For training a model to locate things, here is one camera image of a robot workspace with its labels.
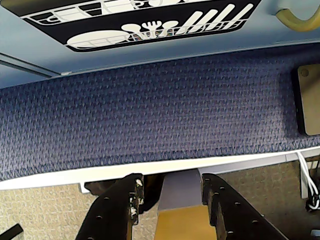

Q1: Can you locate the dishwasher print kitchen door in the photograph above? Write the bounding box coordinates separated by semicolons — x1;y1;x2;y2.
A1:
0;0;320;89

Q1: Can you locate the tan wooden board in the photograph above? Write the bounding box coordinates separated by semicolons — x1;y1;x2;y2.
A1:
292;63;320;136

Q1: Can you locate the gray and yellow box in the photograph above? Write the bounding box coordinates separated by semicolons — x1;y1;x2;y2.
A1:
154;168;211;240

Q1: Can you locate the blue textured mat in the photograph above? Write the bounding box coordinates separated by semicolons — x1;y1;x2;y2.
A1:
0;48;320;181

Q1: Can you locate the gold curved dishwasher door handle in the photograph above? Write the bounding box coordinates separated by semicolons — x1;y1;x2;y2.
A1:
275;8;320;33

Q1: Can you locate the white cable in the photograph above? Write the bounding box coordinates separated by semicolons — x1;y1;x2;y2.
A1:
296;151;320;211

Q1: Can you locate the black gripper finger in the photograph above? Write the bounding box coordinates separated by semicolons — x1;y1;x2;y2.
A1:
74;173;146;240
201;172;288;240

